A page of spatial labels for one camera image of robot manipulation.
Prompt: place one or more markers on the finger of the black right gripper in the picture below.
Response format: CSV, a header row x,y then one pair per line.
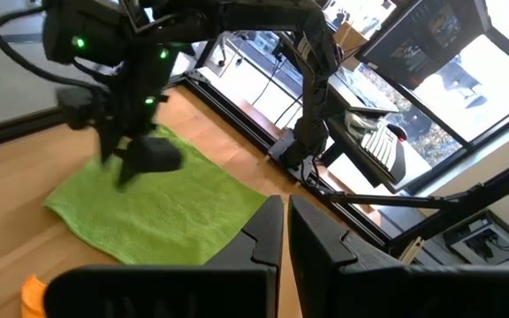
x,y
125,176
108,146

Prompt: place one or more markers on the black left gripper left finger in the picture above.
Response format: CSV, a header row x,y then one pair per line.
x,y
170,291

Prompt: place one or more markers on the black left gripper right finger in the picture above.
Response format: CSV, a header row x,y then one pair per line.
x,y
369,291

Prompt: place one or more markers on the green microfiber towel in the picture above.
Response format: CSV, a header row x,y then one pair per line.
x,y
161,212

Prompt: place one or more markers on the orange microfiber towel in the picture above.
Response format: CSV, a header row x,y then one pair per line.
x,y
33,300

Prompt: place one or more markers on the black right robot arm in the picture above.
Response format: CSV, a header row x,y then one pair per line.
x,y
312,66

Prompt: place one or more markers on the grey floor outlet box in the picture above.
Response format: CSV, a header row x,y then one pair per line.
x,y
484,240

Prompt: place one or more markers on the computer keyboard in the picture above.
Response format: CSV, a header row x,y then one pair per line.
x,y
380,148

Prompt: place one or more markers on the black desk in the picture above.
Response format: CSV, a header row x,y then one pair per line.
x,y
347,141

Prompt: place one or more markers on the black computer mouse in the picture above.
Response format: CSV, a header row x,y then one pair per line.
x,y
398,131

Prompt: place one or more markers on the grey crumpled cloth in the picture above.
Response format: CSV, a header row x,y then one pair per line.
x,y
360,121

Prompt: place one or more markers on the cardboard box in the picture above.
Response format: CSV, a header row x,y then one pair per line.
x,y
347,44

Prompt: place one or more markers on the black computer monitor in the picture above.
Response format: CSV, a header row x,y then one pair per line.
x,y
413,48

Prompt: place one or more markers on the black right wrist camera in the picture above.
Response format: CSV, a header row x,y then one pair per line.
x,y
153,154

